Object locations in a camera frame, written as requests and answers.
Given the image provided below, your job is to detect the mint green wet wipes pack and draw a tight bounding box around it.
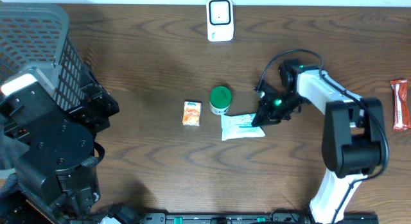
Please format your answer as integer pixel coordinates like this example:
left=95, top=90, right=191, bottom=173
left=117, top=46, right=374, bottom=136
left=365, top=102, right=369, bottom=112
left=221, top=114, right=265, bottom=141

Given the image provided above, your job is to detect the green lid seasoning jar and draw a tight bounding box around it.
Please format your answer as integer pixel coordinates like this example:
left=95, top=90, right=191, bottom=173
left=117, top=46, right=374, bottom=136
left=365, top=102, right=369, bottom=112
left=209, top=86, right=232, bottom=115

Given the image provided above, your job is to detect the small orange juice packet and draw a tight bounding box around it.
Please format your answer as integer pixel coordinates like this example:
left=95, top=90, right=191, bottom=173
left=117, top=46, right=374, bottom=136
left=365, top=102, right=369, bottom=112
left=182, top=101, right=202, bottom=126

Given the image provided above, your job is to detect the red chocolate bar wrapper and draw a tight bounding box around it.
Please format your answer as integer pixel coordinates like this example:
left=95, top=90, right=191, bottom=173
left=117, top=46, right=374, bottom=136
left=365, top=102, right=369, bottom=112
left=390, top=79, right=410, bottom=131

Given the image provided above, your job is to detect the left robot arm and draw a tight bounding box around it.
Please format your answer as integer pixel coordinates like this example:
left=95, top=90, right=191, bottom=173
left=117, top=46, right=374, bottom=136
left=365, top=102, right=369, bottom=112
left=1, top=64, right=119, bottom=223

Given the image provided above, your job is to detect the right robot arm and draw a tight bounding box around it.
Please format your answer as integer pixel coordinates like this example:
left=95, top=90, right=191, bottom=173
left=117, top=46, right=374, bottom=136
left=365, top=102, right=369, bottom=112
left=252, top=59, right=389, bottom=223

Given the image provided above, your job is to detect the white barcode scanner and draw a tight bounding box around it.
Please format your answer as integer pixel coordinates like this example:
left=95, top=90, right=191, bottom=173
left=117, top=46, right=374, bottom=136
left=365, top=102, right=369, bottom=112
left=206, top=0, right=234, bottom=42

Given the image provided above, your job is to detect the grey plastic mesh basket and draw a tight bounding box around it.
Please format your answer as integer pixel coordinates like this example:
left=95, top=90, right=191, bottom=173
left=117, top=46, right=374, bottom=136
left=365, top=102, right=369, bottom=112
left=1, top=3, right=87, bottom=111

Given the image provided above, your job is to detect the black right camera cable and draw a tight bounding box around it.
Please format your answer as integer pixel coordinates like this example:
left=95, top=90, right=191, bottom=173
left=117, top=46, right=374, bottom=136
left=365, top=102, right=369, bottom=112
left=255, top=49, right=390, bottom=224

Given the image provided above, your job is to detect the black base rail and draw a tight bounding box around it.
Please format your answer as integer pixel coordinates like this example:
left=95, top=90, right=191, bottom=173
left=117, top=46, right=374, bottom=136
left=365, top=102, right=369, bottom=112
left=69, top=203, right=380, bottom=224

